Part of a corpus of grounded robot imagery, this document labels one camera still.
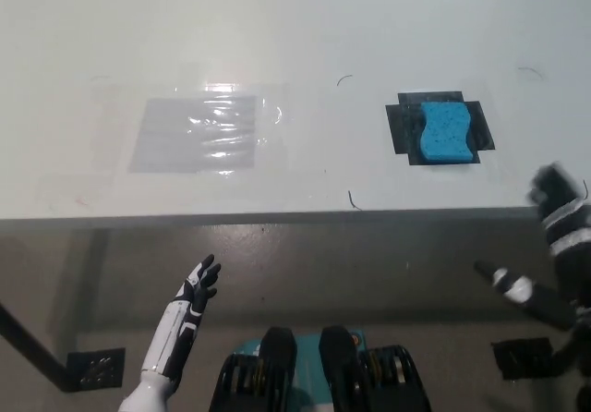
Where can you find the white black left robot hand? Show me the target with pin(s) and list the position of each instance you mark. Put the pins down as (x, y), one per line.
(173, 333)

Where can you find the blue soft sponge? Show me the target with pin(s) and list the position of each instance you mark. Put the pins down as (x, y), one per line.
(445, 132)

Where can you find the clear plastic sheet patch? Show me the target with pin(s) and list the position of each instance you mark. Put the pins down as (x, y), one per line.
(161, 144)

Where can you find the black tape patch on table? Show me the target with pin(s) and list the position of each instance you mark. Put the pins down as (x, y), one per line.
(401, 125)

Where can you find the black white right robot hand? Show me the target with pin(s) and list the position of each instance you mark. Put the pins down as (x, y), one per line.
(565, 232)

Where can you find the black table leg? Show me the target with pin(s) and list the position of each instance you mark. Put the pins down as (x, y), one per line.
(565, 356)
(32, 347)

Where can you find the clear plastic film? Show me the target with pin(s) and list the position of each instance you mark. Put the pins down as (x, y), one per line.
(273, 107)

